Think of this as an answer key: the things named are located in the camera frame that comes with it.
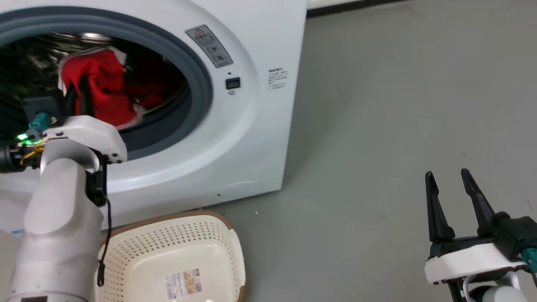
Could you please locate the cream perforated laundry basket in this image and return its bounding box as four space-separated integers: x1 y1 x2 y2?
94 210 247 302

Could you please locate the paper label in basket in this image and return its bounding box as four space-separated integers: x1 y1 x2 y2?
164 268 203 301

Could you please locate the white front-load washing machine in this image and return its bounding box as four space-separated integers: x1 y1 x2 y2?
0 0 308 232

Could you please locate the grey warning sticker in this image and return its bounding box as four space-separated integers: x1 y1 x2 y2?
185 24 234 69

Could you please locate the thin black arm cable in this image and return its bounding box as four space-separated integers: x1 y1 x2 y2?
96 161 113 287

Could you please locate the grey rubber door gasket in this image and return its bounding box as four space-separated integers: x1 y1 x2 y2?
0 6 214 162

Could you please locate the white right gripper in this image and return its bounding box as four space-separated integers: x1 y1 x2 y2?
424 168 527 286

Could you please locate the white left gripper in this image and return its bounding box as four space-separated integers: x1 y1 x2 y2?
41 75 128 165

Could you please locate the small printed text sticker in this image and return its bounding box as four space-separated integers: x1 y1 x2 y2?
268 67 289 91

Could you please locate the red garment with white trim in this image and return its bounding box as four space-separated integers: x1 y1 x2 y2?
58 47 146 129

